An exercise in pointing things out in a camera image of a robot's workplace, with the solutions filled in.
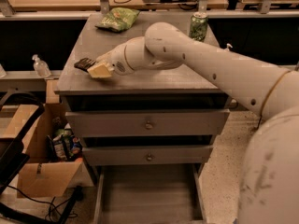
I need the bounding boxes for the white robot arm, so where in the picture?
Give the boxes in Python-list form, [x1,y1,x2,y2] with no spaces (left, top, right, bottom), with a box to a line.
[88,22,299,224]

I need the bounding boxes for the green soda can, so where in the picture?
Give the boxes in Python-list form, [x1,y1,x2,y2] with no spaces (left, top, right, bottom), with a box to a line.
[189,12,208,41]

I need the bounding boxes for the grey middle drawer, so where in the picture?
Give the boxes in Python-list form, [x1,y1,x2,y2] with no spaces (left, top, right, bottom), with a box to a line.
[83,146,213,166]

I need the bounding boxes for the snack bags in box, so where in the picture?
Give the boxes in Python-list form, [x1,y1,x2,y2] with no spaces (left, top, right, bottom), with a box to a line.
[47,129,82,161]

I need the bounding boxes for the clear sanitizer bottle left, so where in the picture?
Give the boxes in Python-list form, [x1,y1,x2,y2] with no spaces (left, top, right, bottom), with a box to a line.
[32,54,51,78]

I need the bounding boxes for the grey top drawer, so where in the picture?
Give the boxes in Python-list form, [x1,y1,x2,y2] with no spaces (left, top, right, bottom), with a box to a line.
[65,109,230,137]

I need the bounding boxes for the grey drawer cabinet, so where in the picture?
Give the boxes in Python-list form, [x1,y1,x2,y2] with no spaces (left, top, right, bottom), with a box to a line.
[55,11,242,224]

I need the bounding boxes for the white pump bottle right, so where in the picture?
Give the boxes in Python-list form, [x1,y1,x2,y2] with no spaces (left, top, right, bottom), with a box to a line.
[225,43,233,51]

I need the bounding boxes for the black chair frame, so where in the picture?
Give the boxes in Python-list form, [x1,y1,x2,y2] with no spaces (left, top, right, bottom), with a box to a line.
[0,89,82,224]

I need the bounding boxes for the green chip bag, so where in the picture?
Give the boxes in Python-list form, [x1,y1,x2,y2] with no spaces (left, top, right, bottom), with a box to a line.
[95,7,140,33]

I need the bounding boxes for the cardboard box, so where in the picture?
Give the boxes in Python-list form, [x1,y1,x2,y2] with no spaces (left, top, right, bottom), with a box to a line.
[0,79,85,199]

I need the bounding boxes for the grey open bottom drawer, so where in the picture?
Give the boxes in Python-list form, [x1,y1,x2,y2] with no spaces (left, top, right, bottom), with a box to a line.
[93,164,207,224]

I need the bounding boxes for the dark chocolate rxbar wrapper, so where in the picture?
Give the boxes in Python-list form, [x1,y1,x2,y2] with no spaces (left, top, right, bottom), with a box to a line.
[74,58,96,72]

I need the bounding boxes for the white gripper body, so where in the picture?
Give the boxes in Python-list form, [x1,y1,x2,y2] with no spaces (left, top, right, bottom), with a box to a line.
[107,36,181,76]

